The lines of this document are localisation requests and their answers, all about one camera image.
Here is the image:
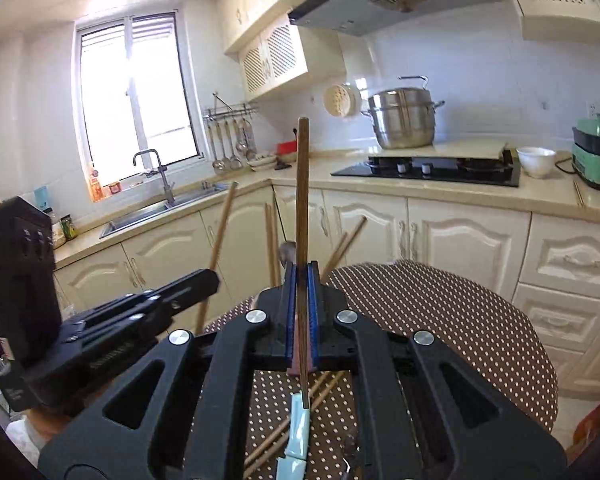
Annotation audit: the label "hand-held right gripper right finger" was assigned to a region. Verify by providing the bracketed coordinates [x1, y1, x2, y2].
[306, 260, 568, 480]

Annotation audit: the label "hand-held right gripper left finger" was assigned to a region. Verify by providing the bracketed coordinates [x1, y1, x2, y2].
[37, 262, 301, 480]

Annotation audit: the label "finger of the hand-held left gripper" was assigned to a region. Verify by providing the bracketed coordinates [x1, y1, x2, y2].
[147, 268, 221, 297]
[122, 275, 222, 333]

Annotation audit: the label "brown wooden chopstick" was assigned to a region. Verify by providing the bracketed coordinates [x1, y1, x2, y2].
[195, 182, 238, 335]
[295, 117, 312, 409]

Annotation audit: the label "group of wooden chopsticks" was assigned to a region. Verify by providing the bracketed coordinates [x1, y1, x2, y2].
[242, 203, 368, 478]

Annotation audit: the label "light blue knife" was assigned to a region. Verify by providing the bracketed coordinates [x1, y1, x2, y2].
[275, 392, 311, 480]

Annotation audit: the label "black utensil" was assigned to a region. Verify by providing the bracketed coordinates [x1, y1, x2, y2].
[341, 432, 363, 473]

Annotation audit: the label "person's left forearm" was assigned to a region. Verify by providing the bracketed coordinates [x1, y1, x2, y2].
[5, 405, 81, 466]

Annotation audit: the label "jar with white lid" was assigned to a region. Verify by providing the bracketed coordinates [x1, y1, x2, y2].
[47, 208, 67, 250]

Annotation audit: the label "steel double sink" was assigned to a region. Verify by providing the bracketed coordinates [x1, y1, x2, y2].
[99, 183, 231, 239]

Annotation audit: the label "steel kitchen faucet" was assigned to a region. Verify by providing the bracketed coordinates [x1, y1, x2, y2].
[132, 148, 177, 207]

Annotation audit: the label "orange bottle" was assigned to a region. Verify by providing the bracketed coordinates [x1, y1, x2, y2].
[87, 162, 105, 203]

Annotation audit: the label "steel ladle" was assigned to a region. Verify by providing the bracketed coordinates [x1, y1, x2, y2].
[210, 120, 226, 171]

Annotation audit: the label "beige kitchen countertop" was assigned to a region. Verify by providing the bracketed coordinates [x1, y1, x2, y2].
[52, 137, 600, 271]

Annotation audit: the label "black glass gas hob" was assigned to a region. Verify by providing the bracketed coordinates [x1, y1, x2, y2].
[330, 155, 522, 188]

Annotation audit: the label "cream lower cabinets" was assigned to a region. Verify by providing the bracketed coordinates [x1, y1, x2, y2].
[52, 182, 600, 401]

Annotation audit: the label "steel steamer pot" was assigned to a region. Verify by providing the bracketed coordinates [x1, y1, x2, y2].
[361, 75, 446, 151]

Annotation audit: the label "cream round perforated plate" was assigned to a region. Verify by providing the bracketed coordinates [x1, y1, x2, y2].
[322, 82, 356, 118]

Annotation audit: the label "beige board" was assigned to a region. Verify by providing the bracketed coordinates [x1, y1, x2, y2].
[367, 139, 511, 163]

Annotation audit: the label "white bowl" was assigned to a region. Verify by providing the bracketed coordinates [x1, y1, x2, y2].
[516, 146, 557, 178]

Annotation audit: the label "orange brown object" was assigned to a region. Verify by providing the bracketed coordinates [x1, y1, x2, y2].
[570, 397, 600, 463]

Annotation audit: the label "green electric cooker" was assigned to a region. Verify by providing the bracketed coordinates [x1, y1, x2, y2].
[571, 112, 600, 192]

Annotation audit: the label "steel wall utensil rack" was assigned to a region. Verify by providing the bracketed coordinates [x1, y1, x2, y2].
[202, 92, 260, 123]

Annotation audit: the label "white frame window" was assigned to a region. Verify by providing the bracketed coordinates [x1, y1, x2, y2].
[74, 12, 203, 181]

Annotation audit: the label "cream upper wall cabinets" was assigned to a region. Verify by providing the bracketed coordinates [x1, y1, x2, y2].
[215, 0, 351, 56]

